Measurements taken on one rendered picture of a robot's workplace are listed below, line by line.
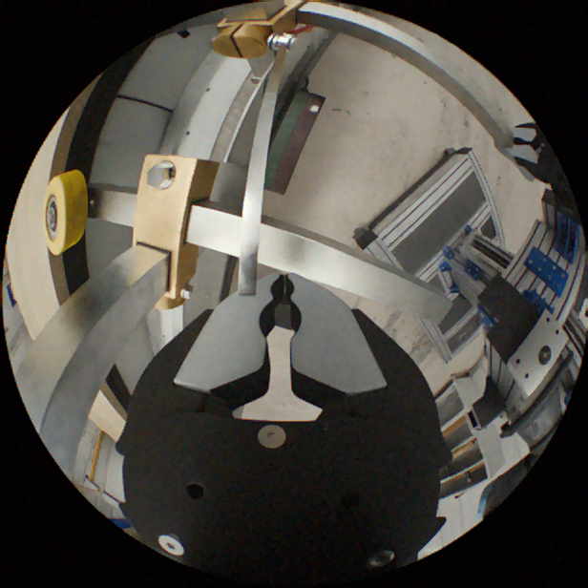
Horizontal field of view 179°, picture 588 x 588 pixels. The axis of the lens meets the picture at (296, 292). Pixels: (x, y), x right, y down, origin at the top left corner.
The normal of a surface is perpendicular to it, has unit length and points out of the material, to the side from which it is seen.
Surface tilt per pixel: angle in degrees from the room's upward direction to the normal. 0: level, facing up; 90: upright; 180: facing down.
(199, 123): 0
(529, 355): 90
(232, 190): 0
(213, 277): 0
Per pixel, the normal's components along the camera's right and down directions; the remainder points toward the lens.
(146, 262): 0.34, -0.81
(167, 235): 0.02, 0.51
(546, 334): -0.73, -0.58
